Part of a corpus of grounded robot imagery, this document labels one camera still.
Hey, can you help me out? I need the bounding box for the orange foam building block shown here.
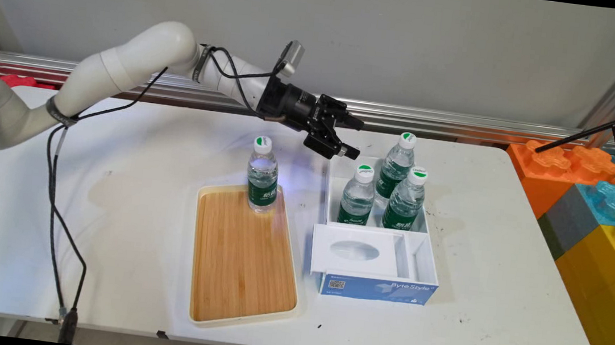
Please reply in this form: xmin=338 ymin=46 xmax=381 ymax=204
xmin=500 ymin=138 xmax=615 ymax=227

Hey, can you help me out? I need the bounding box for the aluminium frame rail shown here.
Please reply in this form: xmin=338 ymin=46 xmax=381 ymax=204
xmin=0 ymin=51 xmax=615 ymax=158

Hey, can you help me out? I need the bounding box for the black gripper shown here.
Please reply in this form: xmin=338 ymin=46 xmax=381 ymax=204
xmin=251 ymin=74 xmax=369 ymax=164

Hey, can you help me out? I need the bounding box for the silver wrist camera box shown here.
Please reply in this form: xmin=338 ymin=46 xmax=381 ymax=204
xmin=276 ymin=38 xmax=306 ymax=79

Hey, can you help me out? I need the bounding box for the red foam block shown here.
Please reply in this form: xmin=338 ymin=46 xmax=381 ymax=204
xmin=0 ymin=72 xmax=59 ymax=93

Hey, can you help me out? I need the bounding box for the white blue ByteStyle insert box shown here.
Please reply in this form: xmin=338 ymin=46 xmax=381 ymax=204
xmin=306 ymin=221 xmax=446 ymax=309

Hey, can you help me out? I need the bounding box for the grey foam building block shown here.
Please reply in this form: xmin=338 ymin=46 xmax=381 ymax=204
xmin=534 ymin=183 xmax=605 ymax=265

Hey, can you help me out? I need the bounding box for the black cable silver plug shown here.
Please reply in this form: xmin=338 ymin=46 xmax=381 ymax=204
xmin=28 ymin=123 xmax=90 ymax=326

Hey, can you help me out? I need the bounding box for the water bottle green label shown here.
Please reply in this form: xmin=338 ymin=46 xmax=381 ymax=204
xmin=373 ymin=130 xmax=419 ymax=208
xmin=242 ymin=135 xmax=284 ymax=216
xmin=381 ymin=164 xmax=430 ymax=233
xmin=336 ymin=163 xmax=379 ymax=227

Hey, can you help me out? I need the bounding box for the wooden tray cream rim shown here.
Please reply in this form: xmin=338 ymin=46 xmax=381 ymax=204
xmin=184 ymin=177 xmax=312 ymax=337

